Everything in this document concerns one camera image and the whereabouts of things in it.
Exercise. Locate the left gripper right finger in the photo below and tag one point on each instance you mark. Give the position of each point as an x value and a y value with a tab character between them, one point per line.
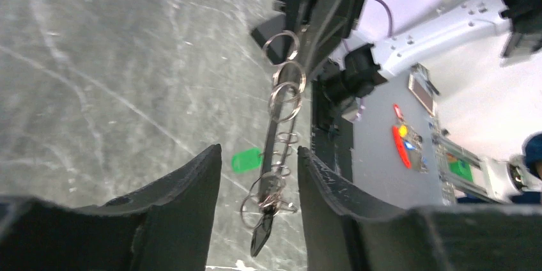
346	228

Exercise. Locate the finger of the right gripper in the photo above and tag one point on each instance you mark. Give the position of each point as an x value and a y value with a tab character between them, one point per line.
320	25

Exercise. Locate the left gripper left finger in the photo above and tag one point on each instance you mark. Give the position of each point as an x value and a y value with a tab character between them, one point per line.
165	225

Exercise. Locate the green plastic key tag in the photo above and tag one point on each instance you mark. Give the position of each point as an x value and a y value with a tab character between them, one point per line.
246	160

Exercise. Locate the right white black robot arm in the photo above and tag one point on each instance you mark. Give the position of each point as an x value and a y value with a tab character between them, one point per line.
469	20

